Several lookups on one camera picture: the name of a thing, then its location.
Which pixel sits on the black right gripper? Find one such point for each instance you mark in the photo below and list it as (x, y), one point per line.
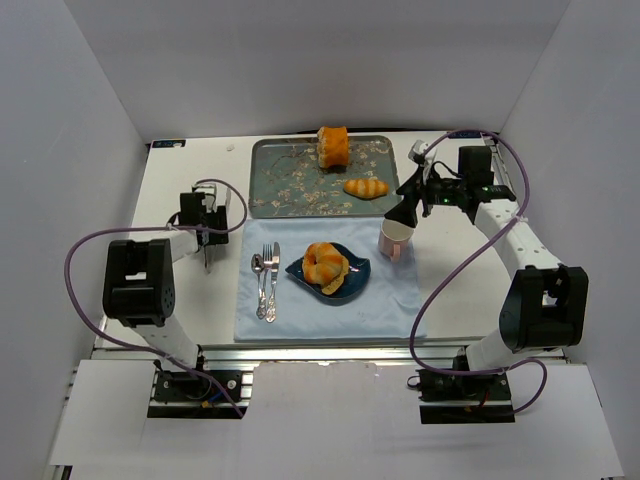
(425, 190)

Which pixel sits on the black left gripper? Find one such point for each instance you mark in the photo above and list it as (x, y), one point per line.
(210, 240)

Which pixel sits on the silver metal tongs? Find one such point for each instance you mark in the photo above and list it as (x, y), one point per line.
(223, 199)

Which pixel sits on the round orange croissant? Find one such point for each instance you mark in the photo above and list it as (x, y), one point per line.
(323, 264)

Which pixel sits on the herb bread slice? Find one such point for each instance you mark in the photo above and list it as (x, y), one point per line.
(334, 286)

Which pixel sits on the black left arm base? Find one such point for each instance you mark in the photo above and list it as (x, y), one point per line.
(179, 395)

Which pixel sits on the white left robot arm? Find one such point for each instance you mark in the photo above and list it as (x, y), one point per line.
(139, 288)

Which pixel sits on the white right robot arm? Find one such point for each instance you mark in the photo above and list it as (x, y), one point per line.
(544, 308)

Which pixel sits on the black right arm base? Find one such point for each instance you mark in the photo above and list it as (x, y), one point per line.
(454, 399)

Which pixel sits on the striped bread roll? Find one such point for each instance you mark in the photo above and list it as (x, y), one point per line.
(366, 188)

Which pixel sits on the tall orange bread loaf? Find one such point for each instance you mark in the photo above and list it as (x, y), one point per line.
(333, 147)

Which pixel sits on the pink mug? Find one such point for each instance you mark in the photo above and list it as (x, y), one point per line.
(393, 239)

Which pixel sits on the silver spoon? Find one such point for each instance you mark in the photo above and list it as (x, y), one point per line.
(258, 266)

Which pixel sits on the silver fork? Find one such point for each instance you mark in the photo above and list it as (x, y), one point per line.
(267, 256)

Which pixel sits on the floral metal tray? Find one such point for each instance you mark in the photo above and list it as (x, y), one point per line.
(287, 181)

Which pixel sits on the dark blue leaf plate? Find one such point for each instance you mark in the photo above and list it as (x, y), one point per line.
(353, 285)

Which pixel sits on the silver knife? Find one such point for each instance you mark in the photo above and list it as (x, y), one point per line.
(274, 270)

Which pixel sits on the light blue cloth mat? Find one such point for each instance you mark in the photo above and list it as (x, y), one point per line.
(385, 309)

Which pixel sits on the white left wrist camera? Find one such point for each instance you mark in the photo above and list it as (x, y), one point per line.
(207, 194)

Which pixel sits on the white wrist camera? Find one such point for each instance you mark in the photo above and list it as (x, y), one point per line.
(207, 194)
(417, 153)

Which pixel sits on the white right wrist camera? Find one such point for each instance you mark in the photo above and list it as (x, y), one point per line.
(417, 153)

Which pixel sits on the aluminium frame rail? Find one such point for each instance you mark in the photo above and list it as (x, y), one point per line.
(438, 354)

